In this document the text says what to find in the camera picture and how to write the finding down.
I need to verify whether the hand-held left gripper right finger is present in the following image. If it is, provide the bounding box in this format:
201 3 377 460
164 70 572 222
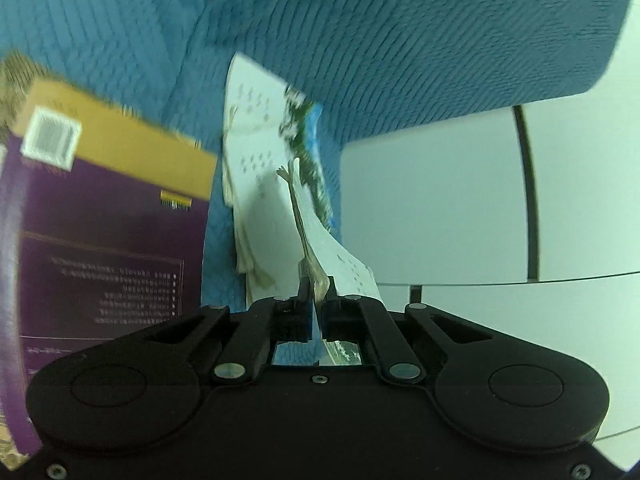
320 287 501 386

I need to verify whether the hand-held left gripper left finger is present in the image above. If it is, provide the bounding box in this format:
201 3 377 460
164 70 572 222
142 275 313 386

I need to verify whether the purple book with yellow band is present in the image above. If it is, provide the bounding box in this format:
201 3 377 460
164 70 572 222
0 77 219 457

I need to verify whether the brown painting cover book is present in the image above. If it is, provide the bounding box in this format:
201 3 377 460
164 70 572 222
0 50 38 471

